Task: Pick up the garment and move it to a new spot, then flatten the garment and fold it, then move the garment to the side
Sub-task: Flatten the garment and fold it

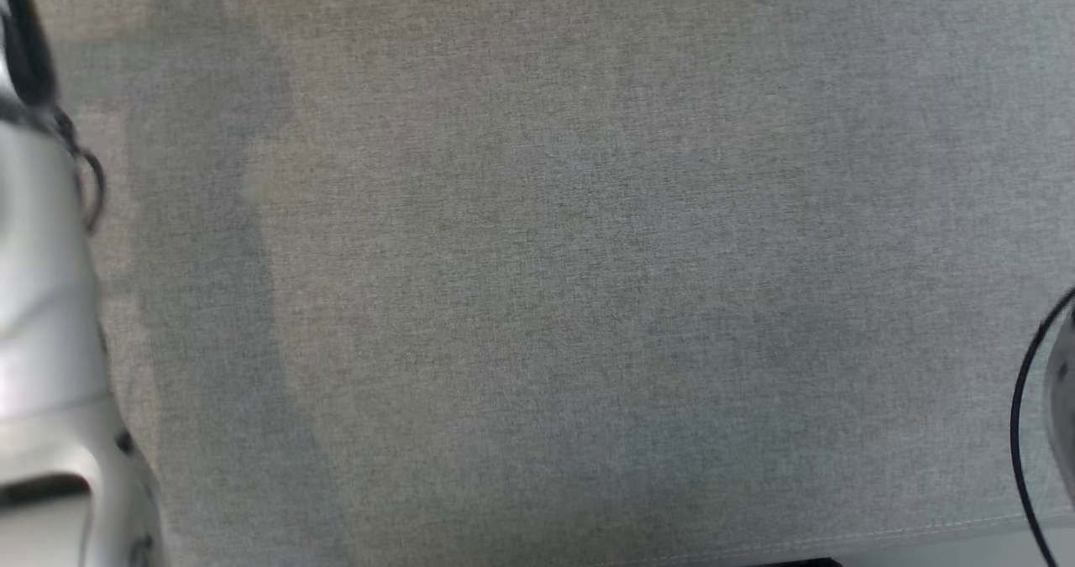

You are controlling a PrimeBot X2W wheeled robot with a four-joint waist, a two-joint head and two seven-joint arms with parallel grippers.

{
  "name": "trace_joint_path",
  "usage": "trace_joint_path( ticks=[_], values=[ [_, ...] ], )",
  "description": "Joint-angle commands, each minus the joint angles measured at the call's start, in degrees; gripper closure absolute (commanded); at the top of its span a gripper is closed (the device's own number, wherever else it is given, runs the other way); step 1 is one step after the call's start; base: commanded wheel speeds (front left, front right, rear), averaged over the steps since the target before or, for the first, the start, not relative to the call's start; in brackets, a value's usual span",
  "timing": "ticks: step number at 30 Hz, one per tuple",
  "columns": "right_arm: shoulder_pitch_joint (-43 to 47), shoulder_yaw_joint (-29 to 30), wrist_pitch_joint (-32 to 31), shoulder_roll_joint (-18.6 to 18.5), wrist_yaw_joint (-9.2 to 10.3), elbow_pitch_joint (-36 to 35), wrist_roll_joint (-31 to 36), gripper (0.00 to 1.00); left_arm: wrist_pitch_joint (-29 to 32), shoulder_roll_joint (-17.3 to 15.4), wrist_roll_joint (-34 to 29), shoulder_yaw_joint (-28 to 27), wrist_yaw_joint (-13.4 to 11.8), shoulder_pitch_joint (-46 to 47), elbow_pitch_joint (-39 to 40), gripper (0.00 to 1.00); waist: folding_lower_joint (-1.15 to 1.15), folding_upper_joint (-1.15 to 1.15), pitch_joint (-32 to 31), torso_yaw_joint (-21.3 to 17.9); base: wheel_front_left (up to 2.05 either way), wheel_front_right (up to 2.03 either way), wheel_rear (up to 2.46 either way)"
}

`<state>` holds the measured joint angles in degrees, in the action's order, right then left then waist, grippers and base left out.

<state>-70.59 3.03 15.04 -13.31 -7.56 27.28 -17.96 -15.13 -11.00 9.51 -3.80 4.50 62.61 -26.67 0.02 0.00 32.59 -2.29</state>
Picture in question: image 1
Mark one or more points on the grey fabric sofa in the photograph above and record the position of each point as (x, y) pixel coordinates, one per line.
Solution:
(554, 256)

